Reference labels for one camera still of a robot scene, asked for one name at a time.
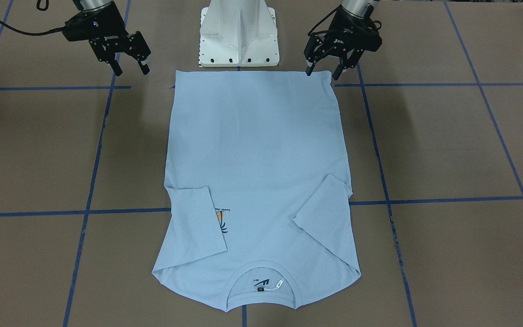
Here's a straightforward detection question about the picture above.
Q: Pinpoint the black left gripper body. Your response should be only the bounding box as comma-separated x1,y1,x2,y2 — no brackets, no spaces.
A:
304,10,382,64

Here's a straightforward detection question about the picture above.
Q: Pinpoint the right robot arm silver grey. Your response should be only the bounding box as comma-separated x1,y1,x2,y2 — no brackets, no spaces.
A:
62,0,151,76

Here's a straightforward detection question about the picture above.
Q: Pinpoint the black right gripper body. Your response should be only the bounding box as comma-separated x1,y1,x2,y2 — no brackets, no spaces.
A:
62,2,151,62

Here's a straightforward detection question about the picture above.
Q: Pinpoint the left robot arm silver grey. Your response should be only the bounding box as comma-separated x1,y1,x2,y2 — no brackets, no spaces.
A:
303,0,382,80

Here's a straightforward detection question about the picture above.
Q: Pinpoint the light blue t-shirt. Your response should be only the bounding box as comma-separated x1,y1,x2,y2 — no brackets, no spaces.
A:
152,70,361,312

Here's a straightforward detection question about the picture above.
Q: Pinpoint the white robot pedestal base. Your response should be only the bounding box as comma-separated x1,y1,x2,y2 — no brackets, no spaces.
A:
198,0,280,68

